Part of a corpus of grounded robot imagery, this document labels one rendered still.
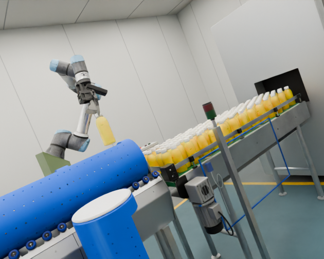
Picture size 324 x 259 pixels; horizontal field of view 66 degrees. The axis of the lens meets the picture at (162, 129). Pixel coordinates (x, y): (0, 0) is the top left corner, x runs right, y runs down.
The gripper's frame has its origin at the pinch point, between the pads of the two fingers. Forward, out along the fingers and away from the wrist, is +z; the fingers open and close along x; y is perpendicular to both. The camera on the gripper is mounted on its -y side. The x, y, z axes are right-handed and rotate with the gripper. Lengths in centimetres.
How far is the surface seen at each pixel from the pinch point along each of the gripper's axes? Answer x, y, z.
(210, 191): 10, -47, 61
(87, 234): 20, 27, 53
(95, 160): -11.1, 5.5, 22.8
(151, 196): -12, -20, 53
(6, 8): -213, 2, -233
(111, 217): 27, 17, 50
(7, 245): -12, 54, 48
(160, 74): -311, -278, -151
